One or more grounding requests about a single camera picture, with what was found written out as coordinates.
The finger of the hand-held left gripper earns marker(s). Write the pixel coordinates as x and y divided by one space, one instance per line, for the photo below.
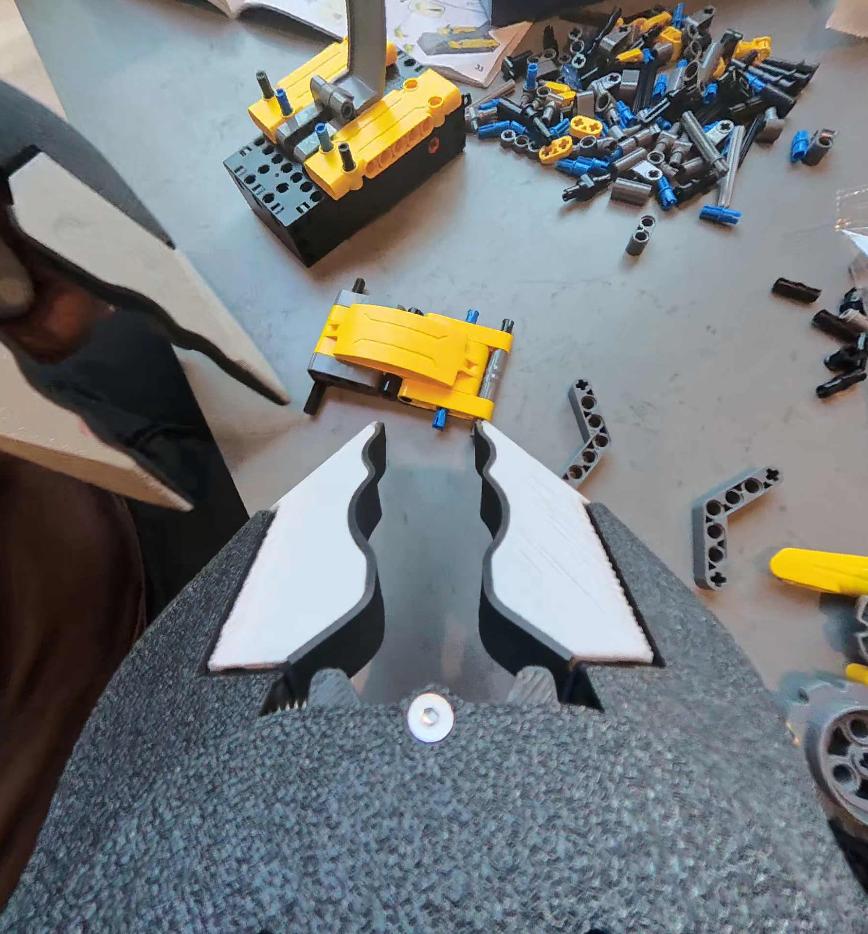
149 284
11 394

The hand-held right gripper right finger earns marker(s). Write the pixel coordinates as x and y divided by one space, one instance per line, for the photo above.
558 562

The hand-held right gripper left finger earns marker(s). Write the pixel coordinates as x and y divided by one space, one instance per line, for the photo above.
295 569

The small yellow grey brick assembly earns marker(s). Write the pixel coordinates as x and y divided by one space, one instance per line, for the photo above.
397 343

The grey desk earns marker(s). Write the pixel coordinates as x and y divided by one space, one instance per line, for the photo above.
551 306

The grey angled beam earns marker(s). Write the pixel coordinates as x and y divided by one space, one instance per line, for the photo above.
593 430

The grey L-shaped beam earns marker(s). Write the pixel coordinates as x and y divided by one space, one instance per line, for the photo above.
711 525

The yellow curved panel piece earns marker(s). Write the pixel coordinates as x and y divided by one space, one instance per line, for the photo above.
821 569

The yellow black brick chassis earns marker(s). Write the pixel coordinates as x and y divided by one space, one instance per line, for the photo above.
375 124

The grey double-hole connector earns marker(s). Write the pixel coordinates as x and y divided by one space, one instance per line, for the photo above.
640 235

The cluster of scattered black pins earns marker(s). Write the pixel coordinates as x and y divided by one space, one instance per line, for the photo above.
843 354

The black connector pin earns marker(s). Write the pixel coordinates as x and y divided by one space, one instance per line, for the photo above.
795 290

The pile of wheels and yellow parts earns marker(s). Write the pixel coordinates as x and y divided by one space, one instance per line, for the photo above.
861 759

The blue connector pin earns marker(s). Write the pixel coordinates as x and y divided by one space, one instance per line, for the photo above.
718 214

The building instruction booklet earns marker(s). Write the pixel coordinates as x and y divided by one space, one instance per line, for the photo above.
463 55

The pile of small connector parts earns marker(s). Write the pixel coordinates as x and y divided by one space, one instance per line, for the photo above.
624 109

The grey connector with blue pin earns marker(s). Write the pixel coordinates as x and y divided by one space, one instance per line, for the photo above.
817 146

